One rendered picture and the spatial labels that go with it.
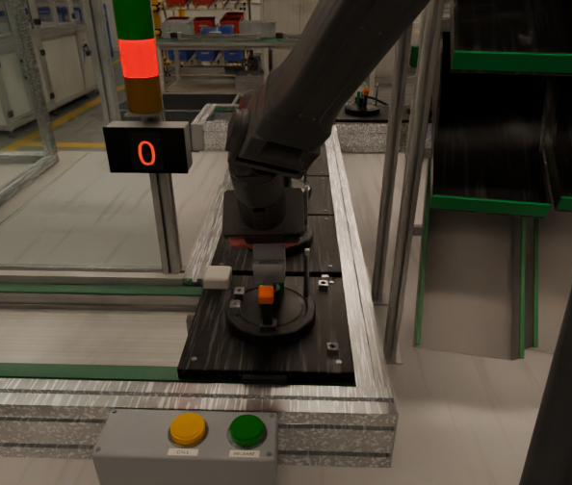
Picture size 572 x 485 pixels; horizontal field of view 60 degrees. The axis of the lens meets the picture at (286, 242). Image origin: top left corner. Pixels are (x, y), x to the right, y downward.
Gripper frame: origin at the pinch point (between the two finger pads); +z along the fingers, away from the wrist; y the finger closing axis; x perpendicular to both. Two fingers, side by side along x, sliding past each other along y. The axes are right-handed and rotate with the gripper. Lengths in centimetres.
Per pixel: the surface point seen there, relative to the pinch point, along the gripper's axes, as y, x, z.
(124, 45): 18.7, -23.3, -15.0
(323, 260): -8.5, -6.3, 21.5
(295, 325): -3.4, 10.4, 6.6
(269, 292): -0.2, 8.2, -1.9
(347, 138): -22, -83, 85
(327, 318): -8.4, 8.0, 11.1
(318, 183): -9, -38, 45
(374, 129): -32, -84, 82
